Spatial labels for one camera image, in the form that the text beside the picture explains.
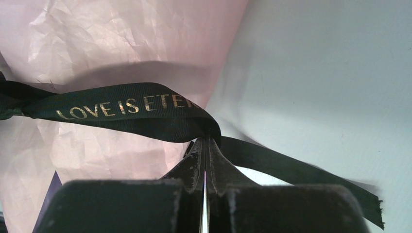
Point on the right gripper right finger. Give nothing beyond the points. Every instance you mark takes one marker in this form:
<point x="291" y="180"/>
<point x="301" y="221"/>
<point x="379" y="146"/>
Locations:
<point x="236" y="204"/>

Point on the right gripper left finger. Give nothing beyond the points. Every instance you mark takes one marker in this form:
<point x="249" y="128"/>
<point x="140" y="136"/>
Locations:
<point x="171" y="204"/>

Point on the black printed ribbon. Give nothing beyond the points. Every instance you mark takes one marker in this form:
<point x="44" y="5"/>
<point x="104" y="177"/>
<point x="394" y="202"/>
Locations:
<point x="155" y="111"/>

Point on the pink paper flower bouquet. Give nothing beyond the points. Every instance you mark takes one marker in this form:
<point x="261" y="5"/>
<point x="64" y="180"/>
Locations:
<point x="68" y="45"/>

